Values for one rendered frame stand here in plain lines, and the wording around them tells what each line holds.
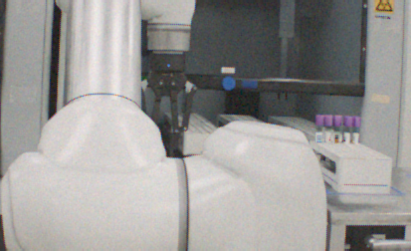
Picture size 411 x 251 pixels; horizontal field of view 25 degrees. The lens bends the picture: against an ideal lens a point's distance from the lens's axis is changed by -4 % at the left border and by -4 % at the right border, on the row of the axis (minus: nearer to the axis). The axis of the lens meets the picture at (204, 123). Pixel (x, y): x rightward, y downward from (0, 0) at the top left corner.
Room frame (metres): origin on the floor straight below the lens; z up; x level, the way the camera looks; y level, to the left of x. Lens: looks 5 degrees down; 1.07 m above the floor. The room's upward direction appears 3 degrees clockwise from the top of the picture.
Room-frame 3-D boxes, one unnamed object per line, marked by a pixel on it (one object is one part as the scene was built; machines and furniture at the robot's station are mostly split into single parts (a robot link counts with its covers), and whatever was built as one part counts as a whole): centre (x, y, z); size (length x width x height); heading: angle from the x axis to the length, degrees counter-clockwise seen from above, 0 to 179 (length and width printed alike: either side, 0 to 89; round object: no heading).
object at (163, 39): (1.99, 0.08, 1.07); 0.09 x 0.09 x 0.06
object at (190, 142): (2.30, 0.01, 0.83); 0.30 x 0.10 x 0.06; 7
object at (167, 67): (1.99, 0.08, 1.00); 0.08 x 0.07 x 0.09; 97
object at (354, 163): (1.80, -0.28, 0.85); 0.30 x 0.10 x 0.06; 5
